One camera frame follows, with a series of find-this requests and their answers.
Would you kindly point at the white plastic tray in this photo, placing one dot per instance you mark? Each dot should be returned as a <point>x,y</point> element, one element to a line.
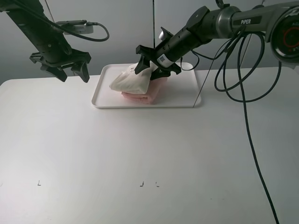
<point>179,90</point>

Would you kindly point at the cream white towel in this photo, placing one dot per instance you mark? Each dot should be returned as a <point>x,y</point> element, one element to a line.
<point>132,83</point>

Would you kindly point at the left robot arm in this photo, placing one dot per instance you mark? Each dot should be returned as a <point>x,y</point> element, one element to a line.
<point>25,14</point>

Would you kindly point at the pink towel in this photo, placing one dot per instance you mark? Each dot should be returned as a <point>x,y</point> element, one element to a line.
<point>151,94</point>

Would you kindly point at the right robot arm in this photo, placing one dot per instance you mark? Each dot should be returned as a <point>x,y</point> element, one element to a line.
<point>279,23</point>

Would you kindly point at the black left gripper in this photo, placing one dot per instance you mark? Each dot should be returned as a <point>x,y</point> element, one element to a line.
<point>55,53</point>

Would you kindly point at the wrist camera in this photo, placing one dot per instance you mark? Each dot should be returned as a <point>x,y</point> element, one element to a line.
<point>79,26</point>
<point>165,34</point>

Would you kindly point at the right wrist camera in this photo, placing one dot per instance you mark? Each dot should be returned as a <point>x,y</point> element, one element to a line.
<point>165,34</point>

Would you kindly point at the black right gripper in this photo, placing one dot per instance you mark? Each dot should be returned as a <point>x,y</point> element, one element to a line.
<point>167,53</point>

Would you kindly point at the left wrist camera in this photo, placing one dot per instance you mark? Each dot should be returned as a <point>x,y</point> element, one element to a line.
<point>79,26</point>

